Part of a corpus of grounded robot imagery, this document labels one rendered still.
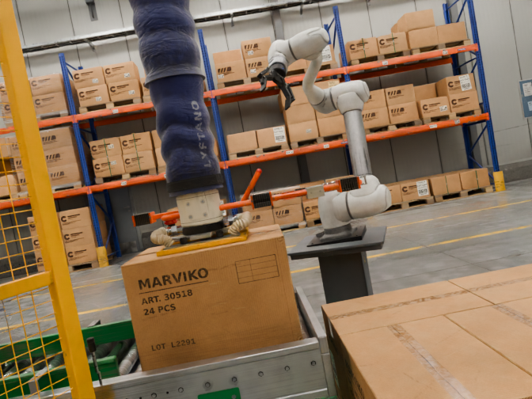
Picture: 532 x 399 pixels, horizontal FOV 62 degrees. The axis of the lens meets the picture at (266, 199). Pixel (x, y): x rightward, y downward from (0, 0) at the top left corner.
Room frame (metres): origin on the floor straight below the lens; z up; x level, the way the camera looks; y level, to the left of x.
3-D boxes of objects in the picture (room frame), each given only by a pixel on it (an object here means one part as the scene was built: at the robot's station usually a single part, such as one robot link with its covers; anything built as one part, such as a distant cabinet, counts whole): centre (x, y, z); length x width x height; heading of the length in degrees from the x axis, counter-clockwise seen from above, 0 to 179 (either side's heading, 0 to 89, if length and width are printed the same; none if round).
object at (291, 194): (1.89, 0.07, 1.08); 0.93 x 0.30 x 0.04; 90
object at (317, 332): (1.80, -0.09, 0.58); 0.70 x 0.03 x 0.06; 2
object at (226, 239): (1.68, 0.27, 0.97); 0.34 x 0.10 x 0.05; 90
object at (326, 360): (1.80, -0.09, 0.48); 0.70 x 0.03 x 0.15; 2
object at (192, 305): (1.78, 0.26, 0.75); 0.60 x 0.40 x 0.40; 91
